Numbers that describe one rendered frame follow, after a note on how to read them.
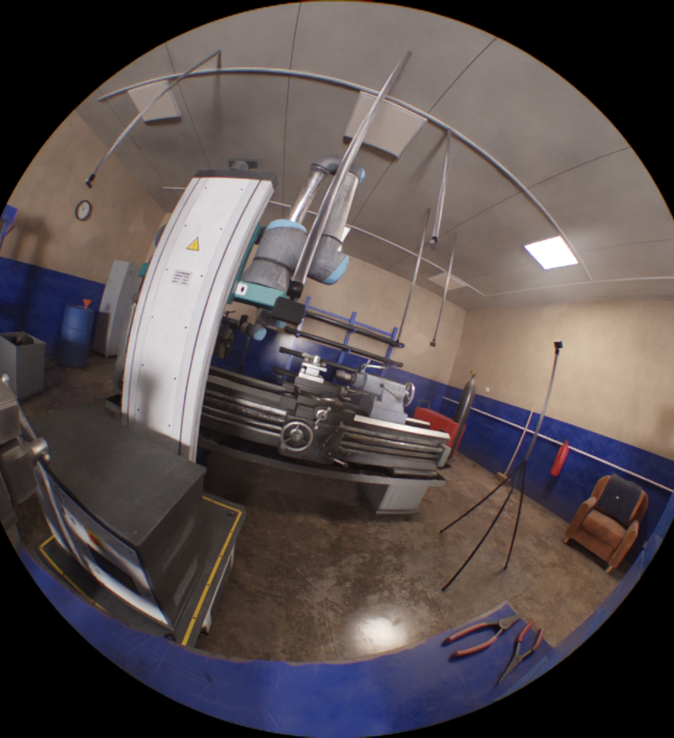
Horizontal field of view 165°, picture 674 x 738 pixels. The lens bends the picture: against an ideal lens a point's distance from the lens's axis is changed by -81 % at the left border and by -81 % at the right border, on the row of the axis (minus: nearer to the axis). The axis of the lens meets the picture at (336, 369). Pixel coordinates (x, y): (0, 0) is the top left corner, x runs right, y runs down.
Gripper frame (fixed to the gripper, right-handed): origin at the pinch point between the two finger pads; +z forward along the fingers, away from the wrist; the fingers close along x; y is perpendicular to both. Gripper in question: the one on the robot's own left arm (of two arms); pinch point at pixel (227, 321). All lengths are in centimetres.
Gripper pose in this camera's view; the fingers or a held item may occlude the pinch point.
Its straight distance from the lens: 181.7
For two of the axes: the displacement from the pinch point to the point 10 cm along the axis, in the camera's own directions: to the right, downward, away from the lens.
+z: -9.1, -3.8, 1.7
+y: -3.0, 8.8, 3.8
